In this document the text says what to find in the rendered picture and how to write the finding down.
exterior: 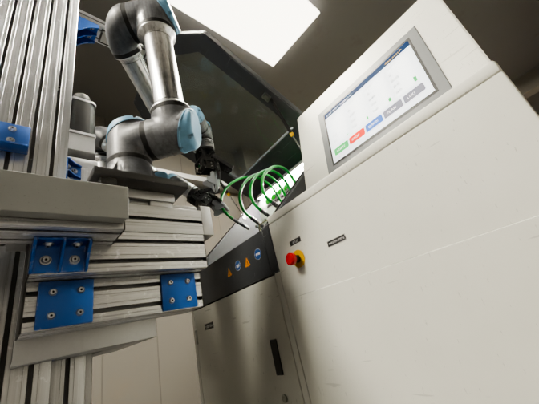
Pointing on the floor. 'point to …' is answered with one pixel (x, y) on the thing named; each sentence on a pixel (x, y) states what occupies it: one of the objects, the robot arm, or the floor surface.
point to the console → (422, 245)
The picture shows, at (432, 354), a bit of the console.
